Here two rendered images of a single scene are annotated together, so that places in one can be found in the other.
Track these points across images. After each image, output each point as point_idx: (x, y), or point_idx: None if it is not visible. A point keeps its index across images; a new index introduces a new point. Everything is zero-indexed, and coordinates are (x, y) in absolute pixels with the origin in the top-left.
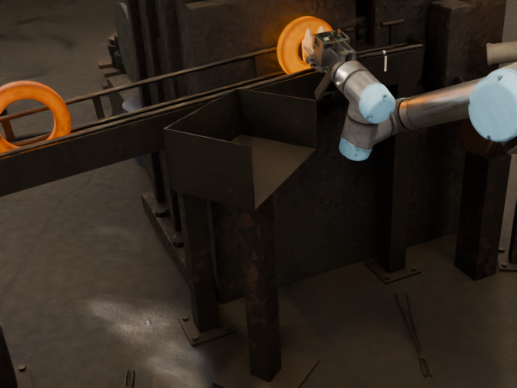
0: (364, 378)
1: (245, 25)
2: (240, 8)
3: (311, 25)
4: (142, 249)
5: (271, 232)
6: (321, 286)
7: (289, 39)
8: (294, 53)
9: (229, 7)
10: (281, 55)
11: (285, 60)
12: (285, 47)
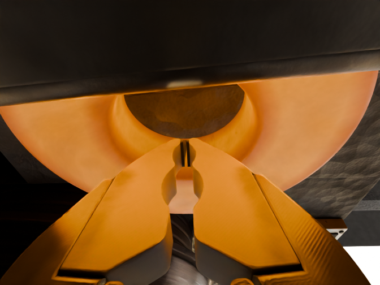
0: None
1: (353, 137)
2: (342, 168)
3: (179, 203)
4: None
5: None
6: None
7: (284, 177)
8: (283, 131)
9: (367, 172)
10: (354, 129)
11: (356, 106)
12: (317, 158)
